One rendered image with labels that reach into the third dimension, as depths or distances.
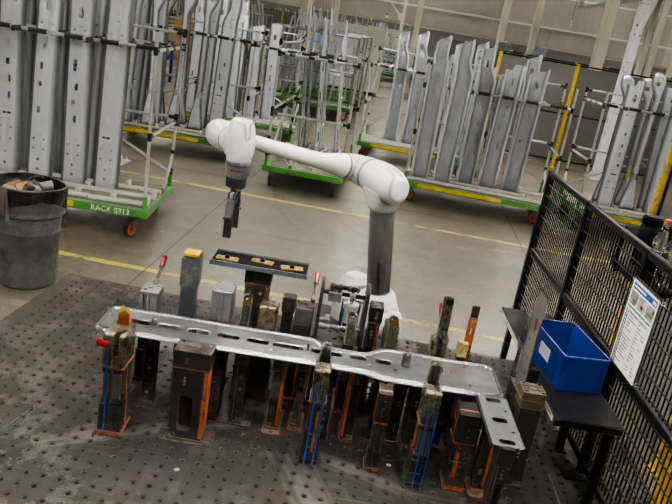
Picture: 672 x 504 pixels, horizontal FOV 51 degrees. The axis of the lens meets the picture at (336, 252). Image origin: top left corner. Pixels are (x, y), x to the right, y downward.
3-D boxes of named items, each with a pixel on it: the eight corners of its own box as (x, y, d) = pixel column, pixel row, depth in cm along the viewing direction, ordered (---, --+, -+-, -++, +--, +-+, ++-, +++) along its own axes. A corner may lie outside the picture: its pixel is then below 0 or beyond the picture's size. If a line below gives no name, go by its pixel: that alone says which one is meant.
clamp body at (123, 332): (89, 437, 224) (95, 334, 213) (105, 412, 238) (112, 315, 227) (122, 442, 224) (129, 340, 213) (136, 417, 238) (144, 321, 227)
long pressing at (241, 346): (88, 333, 228) (88, 328, 228) (112, 306, 250) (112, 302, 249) (506, 402, 230) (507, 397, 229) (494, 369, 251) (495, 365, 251)
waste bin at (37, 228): (-31, 286, 470) (-31, 181, 448) (13, 261, 521) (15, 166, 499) (41, 300, 468) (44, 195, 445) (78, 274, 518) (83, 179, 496)
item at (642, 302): (631, 390, 217) (662, 299, 207) (607, 357, 238) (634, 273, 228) (638, 391, 217) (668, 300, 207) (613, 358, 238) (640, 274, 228)
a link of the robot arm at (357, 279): (352, 307, 329) (361, 264, 322) (374, 325, 316) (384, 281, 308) (323, 310, 320) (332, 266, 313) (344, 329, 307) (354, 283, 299)
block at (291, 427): (286, 431, 245) (297, 357, 236) (289, 411, 257) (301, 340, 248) (301, 433, 245) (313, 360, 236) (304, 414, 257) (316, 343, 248)
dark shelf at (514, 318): (552, 426, 217) (555, 418, 216) (499, 312, 303) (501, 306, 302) (622, 437, 218) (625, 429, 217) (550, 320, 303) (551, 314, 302)
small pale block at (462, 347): (438, 431, 260) (459, 343, 249) (437, 426, 264) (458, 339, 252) (447, 433, 260) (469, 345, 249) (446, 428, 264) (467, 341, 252)
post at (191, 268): (170, 362, 277) (180, 258, 263) (175, 353, 284) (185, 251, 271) (189, 365, 277) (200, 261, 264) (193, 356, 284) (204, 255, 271)
